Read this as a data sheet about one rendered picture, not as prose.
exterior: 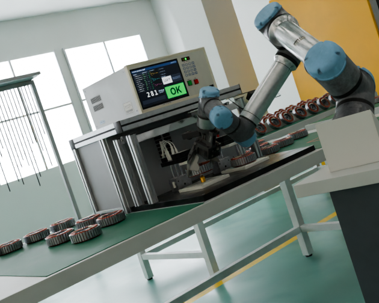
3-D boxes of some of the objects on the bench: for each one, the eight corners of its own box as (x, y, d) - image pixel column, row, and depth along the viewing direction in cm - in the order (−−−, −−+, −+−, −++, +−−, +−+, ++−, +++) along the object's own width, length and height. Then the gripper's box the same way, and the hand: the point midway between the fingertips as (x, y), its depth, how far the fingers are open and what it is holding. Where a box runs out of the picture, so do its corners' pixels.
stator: (262, 158, 246) (260, 149, 246) (243, 166, 240) (240, 157, 239) (246, 161, 255) (243, 153, 255) (227, 169, 249) (224, 160, 249)
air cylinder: (193, 184, 244) (189, 172, 244) (179, 190, 239) (175, 178, 239) (185, 186, 248) (181, 174, 248) (172, 192, 243) (168, 179, 243)
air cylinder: (233, 168, 259) (228, 156, 259) (221, 172, 254) (216, 160, 254) (225, 169, 263) (221, 157, 263) (213, 174, 258) (209, 162, 258)
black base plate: (315, 149, 243) (313, 144, 243) (204, 201, 203) (203, 195, 203) (239, 165, 279) (237, 161, 279) (133, 211, 240) (131, 207, 240)
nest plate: (269, 159, 246) (268, 156, 246) (245, 169, 237) (244, 166, 237) (245, 163, 258) (244, 161, 258) (221, 174, 249) (221, 171, 249)
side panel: (133, 211, 241) (107, 137, 239) (127, 214, 239) (101, 139, 238) (100, 216, 263) (77, 148, 261) (95, 219, 261) (71, 150, 259)
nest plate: (230, 176, 231) (228, 173, 231) (202, 188, 222) (201, 185, 222) (206, 181, 243) (205, 178, 243) (179, 192, 234) (178, 189, 234)
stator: (99, 221, 245) (96, 213, 245) (107, 221, 235) (104, 213, 235) (74, 231, 241) (71, 222, 240) (81, 231, 230) (78, 223, 230)
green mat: (204, 202, 200) (204, 202, 200) (46, 276, 162) (46, 276, 162) (79, 221, 274) (79, 220, 274) (-50, 275, 236) (-51, 274, 236)
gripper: (198, 137, 213) (194, 185, 222) (233, 124, 224) (228, 171, 234) (182, 129, 218) (179, 176, 227) (216, 117, 229) (212, 162, 239)
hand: (199, 170), depth 232 cm, fingers closed on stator, 13 cm apart
